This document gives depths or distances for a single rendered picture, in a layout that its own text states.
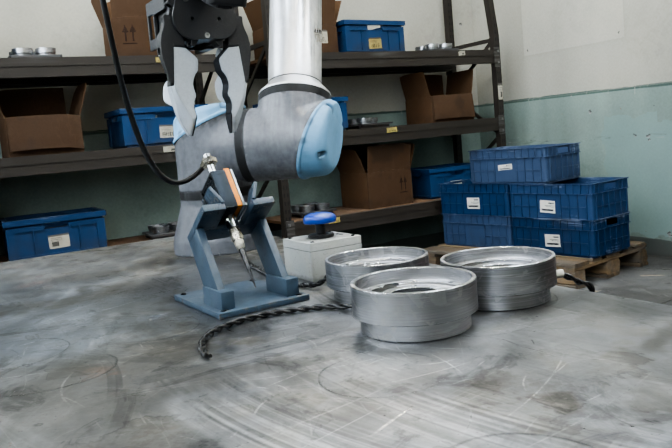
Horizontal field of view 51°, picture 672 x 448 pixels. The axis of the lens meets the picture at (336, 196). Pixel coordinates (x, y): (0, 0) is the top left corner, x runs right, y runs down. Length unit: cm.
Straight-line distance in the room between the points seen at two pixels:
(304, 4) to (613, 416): 87
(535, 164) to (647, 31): 120
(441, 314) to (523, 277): 11
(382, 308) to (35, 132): 356
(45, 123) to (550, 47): 353
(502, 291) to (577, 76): 481
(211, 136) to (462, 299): 62
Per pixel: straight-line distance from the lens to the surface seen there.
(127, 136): 416
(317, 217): 84
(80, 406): 52
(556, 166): 449
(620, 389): 47
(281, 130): 106
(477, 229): 481
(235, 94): 78
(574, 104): 541
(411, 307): 55
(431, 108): 517
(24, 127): 403
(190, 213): 112
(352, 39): 483
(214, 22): 78
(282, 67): 112
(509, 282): 63
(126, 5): 425
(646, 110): 506
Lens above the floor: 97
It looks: 5 degrees down
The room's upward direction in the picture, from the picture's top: 5 degrees counter-clockwise
